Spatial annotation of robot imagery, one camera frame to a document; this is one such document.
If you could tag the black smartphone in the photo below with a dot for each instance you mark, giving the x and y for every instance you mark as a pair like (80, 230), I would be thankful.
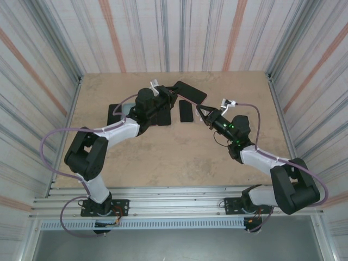
(112, 114)
(186, 111)
(154, 121)
(190, 92)

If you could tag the black phone case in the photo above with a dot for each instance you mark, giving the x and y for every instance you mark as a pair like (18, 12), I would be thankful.
(164, 118)

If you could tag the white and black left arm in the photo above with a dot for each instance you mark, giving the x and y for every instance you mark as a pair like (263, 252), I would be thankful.
(87, 155)

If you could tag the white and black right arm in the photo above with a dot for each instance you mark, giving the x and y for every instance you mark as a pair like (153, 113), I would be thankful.
(293, 187)

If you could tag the small electronics board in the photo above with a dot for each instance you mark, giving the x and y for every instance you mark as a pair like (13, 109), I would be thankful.
(106, 223)

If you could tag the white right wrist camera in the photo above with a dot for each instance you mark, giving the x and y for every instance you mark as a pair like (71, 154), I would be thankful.
(227, 103)

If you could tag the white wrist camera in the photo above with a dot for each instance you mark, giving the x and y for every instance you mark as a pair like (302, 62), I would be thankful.
(227, 103)
(153, 84)

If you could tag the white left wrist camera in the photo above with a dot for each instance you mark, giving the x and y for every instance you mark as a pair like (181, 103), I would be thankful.
(153, 84)

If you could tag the aluminium side rail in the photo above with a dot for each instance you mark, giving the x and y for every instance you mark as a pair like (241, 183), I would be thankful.
(274, 95)
(78, 84)

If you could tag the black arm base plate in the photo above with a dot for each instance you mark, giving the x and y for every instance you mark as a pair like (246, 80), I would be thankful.
(122, 208)
(231, 206)

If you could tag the aluminium rail frame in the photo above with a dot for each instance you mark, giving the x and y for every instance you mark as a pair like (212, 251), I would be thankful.
(176, 201)

